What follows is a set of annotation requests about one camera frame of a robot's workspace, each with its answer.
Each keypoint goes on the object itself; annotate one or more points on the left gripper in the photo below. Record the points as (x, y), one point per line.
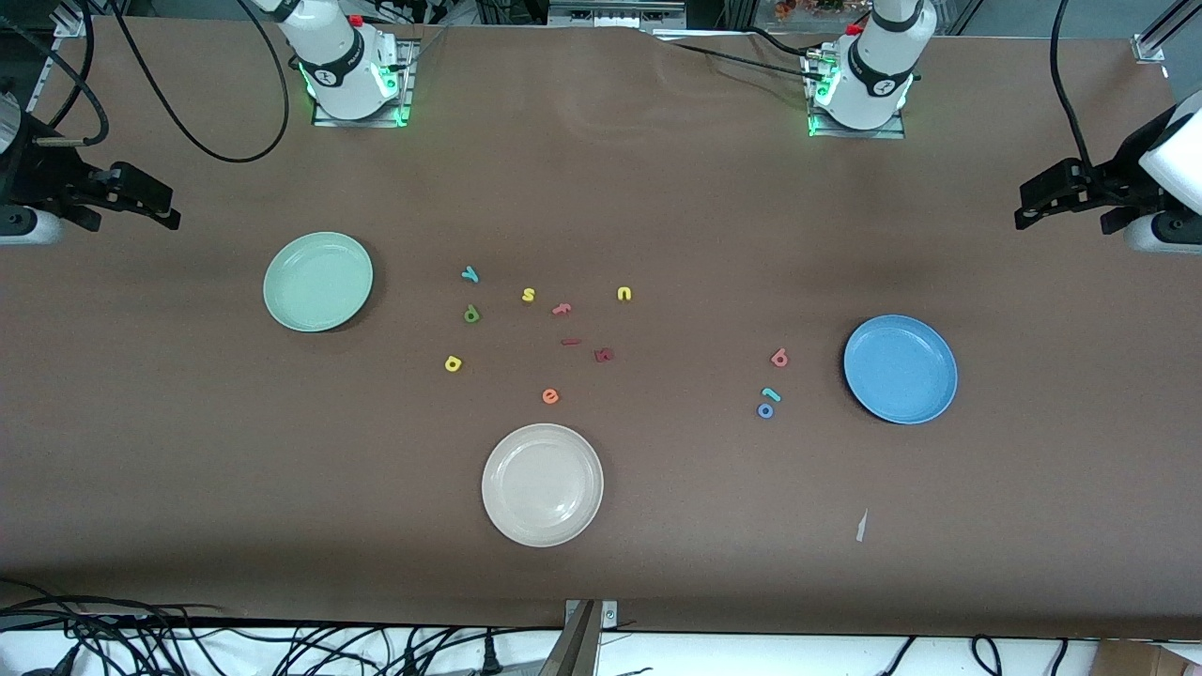
(1123, 175)

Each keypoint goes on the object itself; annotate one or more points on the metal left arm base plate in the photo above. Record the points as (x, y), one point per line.
(887, 134)

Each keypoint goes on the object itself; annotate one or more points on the cream white plate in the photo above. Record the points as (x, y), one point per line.
(542, 484)

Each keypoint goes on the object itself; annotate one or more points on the pale green plate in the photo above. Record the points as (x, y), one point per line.
(317, 282)

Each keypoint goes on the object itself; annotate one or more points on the blue plate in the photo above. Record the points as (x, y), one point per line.
(900, 369)

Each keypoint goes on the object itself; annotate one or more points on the aluminium frame profile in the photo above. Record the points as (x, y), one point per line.
(42, 89)
(1150, 47)

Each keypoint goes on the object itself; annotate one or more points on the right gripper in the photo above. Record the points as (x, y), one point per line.
(39, 175)

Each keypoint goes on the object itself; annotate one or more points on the cardboard box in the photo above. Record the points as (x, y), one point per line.
(1136, 662)

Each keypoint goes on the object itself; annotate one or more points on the grey metal box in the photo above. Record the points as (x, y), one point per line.
(610, 11)

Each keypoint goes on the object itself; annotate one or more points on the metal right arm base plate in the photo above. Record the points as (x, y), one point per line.
(324, 122)

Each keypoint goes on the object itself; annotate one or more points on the small white paper scrap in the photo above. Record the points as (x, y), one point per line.
(861, 526)

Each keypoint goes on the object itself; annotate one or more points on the metal edge bracket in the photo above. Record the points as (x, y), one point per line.
(608, 615)

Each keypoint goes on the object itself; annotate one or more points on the orange flowers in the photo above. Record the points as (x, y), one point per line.
(798, 9)

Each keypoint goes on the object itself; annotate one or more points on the black power plug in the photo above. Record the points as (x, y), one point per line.
(488, 654)

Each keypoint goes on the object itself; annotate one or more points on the brown table cover sheet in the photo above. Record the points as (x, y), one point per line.
(657, 188)

